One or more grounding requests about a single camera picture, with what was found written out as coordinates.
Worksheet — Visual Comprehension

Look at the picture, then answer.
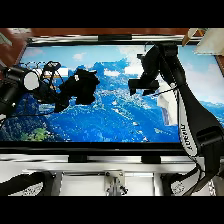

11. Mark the silver frame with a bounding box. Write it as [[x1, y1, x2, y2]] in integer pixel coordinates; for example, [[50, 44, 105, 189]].
[[0, 33, 224, 197]]

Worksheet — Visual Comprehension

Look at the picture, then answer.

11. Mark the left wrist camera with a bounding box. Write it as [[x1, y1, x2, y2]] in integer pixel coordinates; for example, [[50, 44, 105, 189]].
[[42, 60, 63, 81]]

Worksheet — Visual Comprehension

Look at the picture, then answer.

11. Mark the cream folded garment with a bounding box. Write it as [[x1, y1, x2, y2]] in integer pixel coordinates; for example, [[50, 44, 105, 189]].
[[193, 28, 224, 56]]

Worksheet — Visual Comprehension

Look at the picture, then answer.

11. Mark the black cable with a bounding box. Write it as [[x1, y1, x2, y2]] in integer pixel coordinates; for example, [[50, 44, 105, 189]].
[[143, 41, 160, 56], [181, 164, 224, 197], [49, 62, 67, 96]]

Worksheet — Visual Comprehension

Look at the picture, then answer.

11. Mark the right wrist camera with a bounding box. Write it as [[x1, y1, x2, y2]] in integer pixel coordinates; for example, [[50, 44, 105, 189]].
[[136, 52, 150, 70]]

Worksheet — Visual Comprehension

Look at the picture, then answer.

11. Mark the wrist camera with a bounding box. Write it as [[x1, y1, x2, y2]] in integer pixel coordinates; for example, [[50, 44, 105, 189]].
[[42, 60, 63, 81], [136, 52, 150, 70]]

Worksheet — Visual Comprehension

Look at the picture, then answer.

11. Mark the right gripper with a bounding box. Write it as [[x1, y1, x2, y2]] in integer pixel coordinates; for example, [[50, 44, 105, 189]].
[[128, 78, 161, 97]]

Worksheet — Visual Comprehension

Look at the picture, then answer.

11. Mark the brown clothes hanger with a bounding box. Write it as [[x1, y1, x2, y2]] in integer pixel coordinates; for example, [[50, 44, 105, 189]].
[[181, 28, 205, 47]]

